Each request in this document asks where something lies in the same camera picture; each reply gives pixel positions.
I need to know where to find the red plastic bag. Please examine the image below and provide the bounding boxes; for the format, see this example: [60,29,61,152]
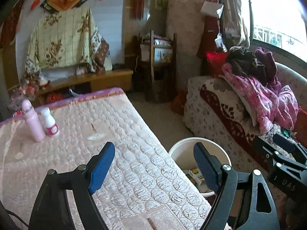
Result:
[45,93,63,103]

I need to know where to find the pink quilted bedspread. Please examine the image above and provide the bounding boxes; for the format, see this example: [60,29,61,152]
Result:
[0,87,228,230]

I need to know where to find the dark wooden chair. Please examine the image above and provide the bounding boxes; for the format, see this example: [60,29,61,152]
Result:
[133,30,178,101]

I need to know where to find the white printed carton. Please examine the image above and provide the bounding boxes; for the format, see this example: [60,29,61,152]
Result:
[140,37,173,63]

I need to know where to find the red white figurine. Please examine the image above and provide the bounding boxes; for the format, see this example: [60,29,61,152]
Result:
[38,74,51,88]

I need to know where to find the red hanging ornament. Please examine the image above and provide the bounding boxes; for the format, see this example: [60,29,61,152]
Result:
[130,0,150,21]

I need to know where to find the black cable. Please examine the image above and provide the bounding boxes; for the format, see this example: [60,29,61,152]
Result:
[5,209,29,229]

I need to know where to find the dark brown garment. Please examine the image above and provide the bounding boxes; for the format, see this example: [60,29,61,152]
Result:
[227,47,267,84]

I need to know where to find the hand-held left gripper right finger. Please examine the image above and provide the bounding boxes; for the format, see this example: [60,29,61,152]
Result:
[193,142,281,230]

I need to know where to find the white pillow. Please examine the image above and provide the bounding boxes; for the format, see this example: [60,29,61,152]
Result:
[219,75,258,127]

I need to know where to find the red shiny cushion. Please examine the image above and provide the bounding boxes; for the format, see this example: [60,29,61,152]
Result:
[206,51,229,77]

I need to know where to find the small white bottle pink label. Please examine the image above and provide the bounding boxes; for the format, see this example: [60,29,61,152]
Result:
[38,107,59,137]

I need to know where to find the floral beige cloth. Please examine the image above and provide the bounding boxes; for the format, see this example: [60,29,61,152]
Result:
[25,7,113,73]

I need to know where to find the maroon garment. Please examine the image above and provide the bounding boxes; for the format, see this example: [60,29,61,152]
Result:
[254,47,281,87]

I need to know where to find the red patterned blanket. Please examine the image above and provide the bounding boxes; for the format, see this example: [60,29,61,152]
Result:
[200,79,271,170]

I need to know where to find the window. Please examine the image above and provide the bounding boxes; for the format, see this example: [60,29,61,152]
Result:
[247,0,307,63]

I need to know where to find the orange red net bag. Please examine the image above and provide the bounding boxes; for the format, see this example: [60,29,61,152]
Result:
[171,90,189,115]

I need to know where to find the floral covered sofa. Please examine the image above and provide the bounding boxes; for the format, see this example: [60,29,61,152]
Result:
[183,62,307,197]

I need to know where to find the white box with rainbow print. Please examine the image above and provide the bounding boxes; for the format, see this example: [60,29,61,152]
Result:
[188,169,204,185]

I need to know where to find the low wooden cabinet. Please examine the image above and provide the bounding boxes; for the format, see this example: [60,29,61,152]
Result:
[8,68,133,107]

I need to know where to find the pink floral garment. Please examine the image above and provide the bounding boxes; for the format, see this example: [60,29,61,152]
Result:
[222,63,299,135]

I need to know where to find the pink artificial flowers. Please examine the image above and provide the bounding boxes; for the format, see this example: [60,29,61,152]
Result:
[19,78,41,96]

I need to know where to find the dark red hanging cloth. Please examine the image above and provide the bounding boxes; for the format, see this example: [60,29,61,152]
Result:
[197,14,224,58]

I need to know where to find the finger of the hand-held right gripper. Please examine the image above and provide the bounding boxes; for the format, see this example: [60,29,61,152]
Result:
[272,134,307,164]
[255,136,307,198]

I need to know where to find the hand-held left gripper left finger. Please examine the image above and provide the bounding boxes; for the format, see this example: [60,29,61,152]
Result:
[29,142,116,230]

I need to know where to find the beige curtain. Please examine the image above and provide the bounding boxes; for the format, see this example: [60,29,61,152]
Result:
[222,0,251,53]

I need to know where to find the white plastic bucket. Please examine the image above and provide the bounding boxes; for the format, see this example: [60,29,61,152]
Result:
[168,137,232,197]

